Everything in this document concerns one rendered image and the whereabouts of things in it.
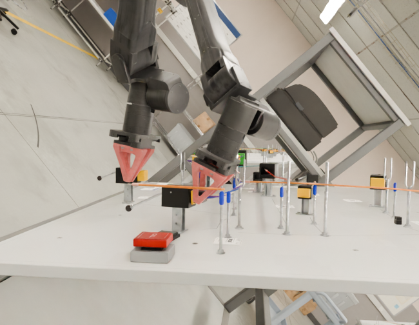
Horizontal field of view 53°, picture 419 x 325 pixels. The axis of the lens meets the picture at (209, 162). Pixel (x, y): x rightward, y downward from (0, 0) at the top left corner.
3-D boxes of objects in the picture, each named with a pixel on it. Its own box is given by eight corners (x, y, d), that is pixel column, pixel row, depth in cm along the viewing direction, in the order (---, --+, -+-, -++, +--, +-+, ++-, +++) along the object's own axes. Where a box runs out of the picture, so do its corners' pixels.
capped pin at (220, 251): (215, 251, 68) (216, 185, 67) (224, 251, 68) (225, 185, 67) (216, 254, 66) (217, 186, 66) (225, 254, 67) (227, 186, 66)
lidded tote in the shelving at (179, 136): (164, 133, 785) (178, 122, 782) (168, 133, 827) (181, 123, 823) (184, 159, 785) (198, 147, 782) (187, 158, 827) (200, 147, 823)
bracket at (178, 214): (177, 228, 85) (177, 204, 85) (188, 229, 84) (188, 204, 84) (167, 233, 81) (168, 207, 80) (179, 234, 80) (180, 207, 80)
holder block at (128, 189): (100, 200, 123) (100, 166, 122) (141, 201, 122) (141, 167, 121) (94, 202, 118) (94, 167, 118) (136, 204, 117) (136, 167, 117)
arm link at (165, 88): (142, 39, 83) (108, 53, 78) (185, 40, 76) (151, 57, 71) (157, 95, 89) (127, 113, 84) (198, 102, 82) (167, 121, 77)
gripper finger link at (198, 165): (218, 207, 83) (238, 164, 82) (208, 213, 76) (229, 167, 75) (189, 191, 85) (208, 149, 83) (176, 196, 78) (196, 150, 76)
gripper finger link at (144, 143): (149, 184, 87) (157, 138, 86) (132, 187, 80) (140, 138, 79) (120, 177, 89) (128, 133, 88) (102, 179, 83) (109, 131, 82)
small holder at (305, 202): (320, 211, 110) (321, 183, 110) (313, 216, 102) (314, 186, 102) (302, 209, 112) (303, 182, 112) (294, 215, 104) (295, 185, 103)
